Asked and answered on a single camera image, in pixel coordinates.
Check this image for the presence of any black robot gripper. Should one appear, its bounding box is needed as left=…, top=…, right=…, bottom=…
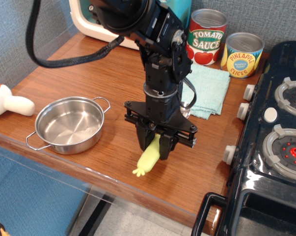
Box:
left=124, top=83, right=197, bottom=160

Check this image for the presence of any spoon with yellow-green handle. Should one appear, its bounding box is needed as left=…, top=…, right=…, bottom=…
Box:
left=132, top=134, right=161, bottom=177

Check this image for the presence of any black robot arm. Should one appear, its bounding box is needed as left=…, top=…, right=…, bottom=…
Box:
left=92, top=0, right=197, bottom=160

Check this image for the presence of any stainless steel pot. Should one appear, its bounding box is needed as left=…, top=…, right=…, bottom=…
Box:
left=26, top=96, right=111, bottom=154

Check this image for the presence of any light blue folded cloth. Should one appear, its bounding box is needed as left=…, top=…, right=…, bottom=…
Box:
left=187, top=64, right=230, bottom=119

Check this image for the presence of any dark blue toy stove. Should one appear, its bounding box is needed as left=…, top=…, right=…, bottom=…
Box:
left=192, top=41, right=296, bottom=236

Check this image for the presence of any tomato sauce can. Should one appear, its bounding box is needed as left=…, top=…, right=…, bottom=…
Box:
left=187, top=8, right=228, bottom=65

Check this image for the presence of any pineapple slices can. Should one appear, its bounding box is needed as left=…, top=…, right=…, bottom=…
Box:
left=220, top=32, right=265, bottom=78

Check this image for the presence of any toy microwave oven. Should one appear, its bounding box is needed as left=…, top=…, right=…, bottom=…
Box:
left=69, top=0, right=192, bottom=42

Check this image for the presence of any white brown plush mushroom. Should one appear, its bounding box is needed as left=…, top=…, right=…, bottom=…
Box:
left=0, top=84, right=35, bottom=116

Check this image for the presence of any black braided cable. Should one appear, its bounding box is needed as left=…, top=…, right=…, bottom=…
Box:
left=25, top=0, right=125, bottom=68

